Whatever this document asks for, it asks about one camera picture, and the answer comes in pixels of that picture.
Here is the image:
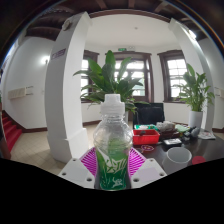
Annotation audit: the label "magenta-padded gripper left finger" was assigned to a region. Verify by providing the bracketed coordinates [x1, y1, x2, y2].
[57, 147, 101, 190]

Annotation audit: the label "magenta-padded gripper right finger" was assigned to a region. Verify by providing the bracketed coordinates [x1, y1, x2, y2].
[128, 147, 168, 190]

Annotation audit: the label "clear green-labelled drink bottle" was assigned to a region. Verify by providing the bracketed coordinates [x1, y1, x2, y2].
[92, 93, 134, 192]

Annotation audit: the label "white cup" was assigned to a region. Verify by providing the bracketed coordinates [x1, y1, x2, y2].
[161, 146, 193, 176]

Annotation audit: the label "red plastic box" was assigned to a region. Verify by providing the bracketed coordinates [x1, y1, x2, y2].
[132, 129, 161, 146]

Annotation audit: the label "black flat device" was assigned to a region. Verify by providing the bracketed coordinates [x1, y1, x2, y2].
[162, 138, 183, 147]

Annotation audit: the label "green flat box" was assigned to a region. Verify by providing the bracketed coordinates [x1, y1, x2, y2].
[133, 124, 159, 132]

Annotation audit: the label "brown box of white jars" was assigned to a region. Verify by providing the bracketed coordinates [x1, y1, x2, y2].
[156, 120, 178, 139]

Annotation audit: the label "dark grey round objects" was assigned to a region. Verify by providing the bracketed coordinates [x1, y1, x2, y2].
[181, 126, 201, 139]

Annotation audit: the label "printed paper sheet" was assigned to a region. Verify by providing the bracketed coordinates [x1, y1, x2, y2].
[198, 130, 217, 140]

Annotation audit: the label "red carpeted staircase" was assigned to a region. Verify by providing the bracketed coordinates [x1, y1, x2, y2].
[1, 111, 23, 153]

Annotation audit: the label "green plant in white pot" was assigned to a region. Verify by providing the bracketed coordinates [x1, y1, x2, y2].
[173, 63, 216, 129]
[73, 49, 149, 124]

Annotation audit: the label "dark wooden double door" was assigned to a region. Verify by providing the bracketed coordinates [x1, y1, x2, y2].
[106, 50, 155, 104]

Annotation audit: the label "dark-framed window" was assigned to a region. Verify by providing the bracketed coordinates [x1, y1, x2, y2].
[157, 49, 188, 103]
[80, 49, 100, 103]

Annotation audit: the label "purple pillar sign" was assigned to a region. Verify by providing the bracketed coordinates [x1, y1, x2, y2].
[50, 48, 67, 60]

